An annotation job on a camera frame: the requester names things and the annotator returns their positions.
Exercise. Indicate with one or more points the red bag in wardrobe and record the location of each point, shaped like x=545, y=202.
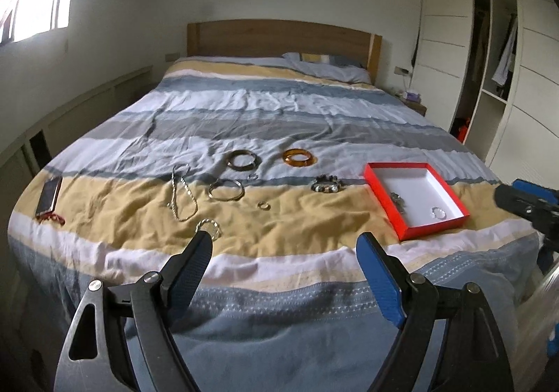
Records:
x=460, y=129

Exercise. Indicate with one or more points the silver watch in box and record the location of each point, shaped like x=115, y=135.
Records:
x=398, y=202

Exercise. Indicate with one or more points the hanging white shirt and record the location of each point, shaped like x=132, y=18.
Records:
x=502, y=69

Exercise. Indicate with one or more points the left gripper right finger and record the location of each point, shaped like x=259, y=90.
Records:
x=472, y=356

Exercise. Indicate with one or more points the wooden nightstand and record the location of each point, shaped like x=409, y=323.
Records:
x=417, y=107

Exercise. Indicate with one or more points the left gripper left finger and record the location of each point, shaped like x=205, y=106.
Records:
x=95, y=354

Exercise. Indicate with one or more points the wall socket panel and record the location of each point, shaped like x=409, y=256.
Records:
x=401, y=71

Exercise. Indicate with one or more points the thin silver bangle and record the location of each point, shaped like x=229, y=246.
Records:
x=225, y=190

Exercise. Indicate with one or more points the wooden headboard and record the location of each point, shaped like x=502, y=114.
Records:
x=272, y=38

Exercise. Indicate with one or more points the light blue pillow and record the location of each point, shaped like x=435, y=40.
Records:
x=351, y=75

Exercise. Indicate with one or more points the white wardrobe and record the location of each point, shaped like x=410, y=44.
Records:
x=514, y=128

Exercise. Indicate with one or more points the striped duvet cover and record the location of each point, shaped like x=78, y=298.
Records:
x=283, y=305

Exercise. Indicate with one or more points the dark brown bangle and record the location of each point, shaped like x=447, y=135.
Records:
x=242, y=160

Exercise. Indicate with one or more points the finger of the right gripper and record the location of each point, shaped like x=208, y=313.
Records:
x=542, y=192
x=525, y=205

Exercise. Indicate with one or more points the amber orange bangle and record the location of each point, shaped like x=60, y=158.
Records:
x=298, y=157

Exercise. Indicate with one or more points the red jewelry box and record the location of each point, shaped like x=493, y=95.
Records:
x=431, y=204

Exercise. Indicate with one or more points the smartphone with red strap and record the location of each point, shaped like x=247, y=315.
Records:
x=46, y=207

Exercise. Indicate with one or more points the low white wall cabinet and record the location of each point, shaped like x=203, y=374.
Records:
x=49, y=136

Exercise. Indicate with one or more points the purple tissue box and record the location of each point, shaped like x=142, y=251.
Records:
x=412, y=95

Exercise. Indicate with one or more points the striped pillow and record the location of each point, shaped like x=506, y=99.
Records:
x=330, y=59

